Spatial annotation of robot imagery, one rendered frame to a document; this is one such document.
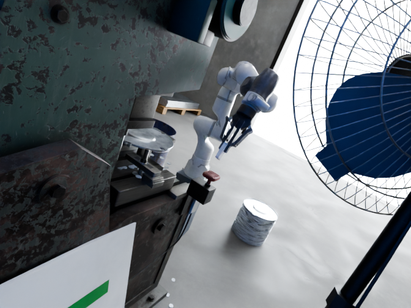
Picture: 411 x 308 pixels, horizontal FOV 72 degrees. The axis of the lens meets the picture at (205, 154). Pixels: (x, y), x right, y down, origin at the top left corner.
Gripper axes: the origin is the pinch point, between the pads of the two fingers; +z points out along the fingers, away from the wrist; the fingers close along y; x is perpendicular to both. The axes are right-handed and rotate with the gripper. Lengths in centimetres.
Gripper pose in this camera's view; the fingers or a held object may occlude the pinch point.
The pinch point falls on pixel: (222, 151)
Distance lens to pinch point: 111.4
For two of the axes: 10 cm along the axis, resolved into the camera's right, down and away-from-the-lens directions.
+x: -3.2, -3.0, -9.0
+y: -7.8, -4.6, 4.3
